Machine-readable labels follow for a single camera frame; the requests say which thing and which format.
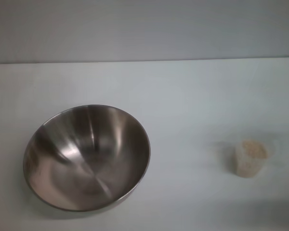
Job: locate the stainless steel mixing bowl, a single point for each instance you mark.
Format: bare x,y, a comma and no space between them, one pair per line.
86,163

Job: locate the white rice grains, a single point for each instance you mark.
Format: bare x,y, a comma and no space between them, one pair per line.
253,150

